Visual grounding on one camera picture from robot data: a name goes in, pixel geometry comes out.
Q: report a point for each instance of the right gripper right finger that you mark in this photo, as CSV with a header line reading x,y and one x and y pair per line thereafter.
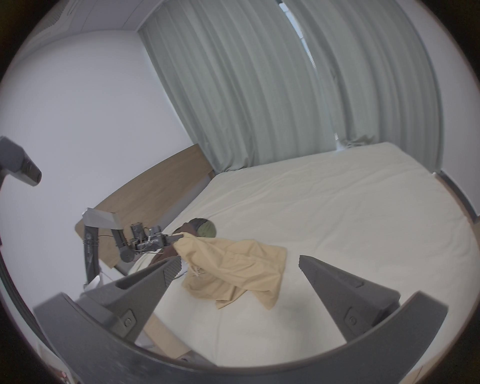
x,y
348,296

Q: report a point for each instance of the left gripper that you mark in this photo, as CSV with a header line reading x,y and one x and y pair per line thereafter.
x,y
155,243

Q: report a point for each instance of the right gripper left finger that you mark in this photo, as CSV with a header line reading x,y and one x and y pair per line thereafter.
x,y
142,296

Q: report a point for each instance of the tan shorts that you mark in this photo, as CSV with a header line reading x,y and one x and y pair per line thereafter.
x,y
232,270

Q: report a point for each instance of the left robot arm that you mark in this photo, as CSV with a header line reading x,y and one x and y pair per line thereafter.
x,y
92,255

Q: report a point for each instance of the bed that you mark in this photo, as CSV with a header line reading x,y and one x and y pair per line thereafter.
x,y
337,206

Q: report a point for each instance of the brown garment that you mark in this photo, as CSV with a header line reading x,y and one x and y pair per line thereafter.
x,y
167,257

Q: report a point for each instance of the black garment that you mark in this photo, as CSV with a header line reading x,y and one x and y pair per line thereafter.
x,y
195,222

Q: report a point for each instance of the olive green garment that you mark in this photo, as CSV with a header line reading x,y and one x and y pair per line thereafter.
x,y
208,229

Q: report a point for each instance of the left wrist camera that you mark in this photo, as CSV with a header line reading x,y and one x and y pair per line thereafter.
x,y
156,229

